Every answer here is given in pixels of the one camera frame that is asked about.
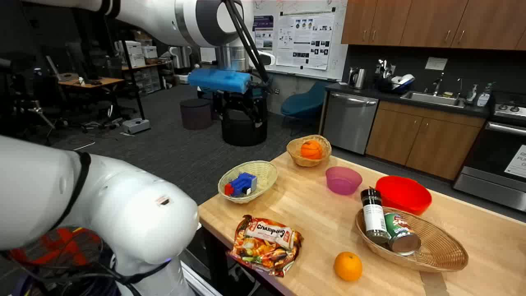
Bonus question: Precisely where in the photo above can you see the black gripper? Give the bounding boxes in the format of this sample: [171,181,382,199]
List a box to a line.
[216,89,262,114]

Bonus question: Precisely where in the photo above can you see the pink translucent plastic bowl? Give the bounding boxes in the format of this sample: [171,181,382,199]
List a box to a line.
[324,166,365,198]

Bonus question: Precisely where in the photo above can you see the red plastic bowl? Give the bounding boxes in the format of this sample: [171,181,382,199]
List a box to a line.
[375,175,434,217]

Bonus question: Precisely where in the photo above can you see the pale round wicker basket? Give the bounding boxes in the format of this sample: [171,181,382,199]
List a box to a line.
[217,160,281,206]

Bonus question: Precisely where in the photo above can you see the small brown wicker basket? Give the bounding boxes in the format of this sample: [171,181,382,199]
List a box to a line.
[285,133,334,170]

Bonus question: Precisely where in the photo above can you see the orange plush basketball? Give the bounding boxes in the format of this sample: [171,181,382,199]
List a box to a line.
[300,140,326,161]

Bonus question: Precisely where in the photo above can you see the large oval brown wicker basket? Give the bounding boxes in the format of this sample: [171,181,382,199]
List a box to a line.
[354,206,471,275]

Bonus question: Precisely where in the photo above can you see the black round ottoman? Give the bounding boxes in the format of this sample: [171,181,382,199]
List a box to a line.
[221,107,270,148]

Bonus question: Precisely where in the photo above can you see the small grey round ottoman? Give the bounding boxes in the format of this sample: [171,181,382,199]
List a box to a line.
[180,97,214,132]

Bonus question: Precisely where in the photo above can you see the blue lounge chair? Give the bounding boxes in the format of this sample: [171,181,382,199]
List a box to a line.
[281,81,331,120]

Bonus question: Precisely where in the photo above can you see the blue toy block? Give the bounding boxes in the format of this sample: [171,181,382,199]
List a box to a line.
[229,171,258,198]

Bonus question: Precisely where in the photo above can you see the white box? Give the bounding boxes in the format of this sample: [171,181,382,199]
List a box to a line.
[120,117,153,137]

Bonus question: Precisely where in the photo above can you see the steel kettle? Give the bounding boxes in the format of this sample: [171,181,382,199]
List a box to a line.
[349,66,369,91]

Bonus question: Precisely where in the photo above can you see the instant noodle packet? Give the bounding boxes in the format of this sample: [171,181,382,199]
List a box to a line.
[229,214,304,280]

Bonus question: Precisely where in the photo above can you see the wooden office desk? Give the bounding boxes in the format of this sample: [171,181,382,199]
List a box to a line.
[56,76,147,122]

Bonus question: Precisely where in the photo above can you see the dish rack with dishes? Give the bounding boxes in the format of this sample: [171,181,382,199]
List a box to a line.
[375,58,418,96]

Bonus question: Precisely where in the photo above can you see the spice bottle with black cap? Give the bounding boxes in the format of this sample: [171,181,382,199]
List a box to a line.
[360,186,392,247]

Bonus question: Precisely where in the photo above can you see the wooden base cabinets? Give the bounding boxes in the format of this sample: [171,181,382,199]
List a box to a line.
[365,101,487,183]

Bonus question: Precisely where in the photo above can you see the steel kitchen sink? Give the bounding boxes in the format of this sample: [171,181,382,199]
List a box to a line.
[401,89,467,110]

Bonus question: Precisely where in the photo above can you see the orange fruit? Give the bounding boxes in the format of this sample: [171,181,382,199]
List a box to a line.
[332,250,365,285]

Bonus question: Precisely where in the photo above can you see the green tin can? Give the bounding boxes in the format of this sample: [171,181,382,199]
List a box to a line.
[383,211,423,255]

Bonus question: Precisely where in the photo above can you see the wooden stool with red legs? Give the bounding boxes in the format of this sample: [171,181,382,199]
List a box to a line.
[7,227,106,270]

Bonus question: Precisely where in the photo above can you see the white soap bottle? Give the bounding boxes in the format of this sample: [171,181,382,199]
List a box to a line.
[475,81,494,109]

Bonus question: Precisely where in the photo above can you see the stainless steel oven range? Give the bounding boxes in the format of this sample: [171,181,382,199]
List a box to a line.
[452,104,526,214]

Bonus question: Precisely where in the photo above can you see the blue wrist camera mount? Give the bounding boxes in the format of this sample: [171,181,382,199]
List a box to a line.
[188,66,254,96]

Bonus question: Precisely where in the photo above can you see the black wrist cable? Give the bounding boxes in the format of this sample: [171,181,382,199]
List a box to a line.
[221,0,272,84]

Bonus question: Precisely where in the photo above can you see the black base cable bundle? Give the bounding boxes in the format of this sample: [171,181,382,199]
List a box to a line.
[0,150,171,296]

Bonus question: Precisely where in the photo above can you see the white wall outlet plate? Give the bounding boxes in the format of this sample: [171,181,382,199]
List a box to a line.
[424,56,449,73]

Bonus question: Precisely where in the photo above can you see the wooden wall cabinets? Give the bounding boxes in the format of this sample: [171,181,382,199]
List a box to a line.
[341,0,526,53]

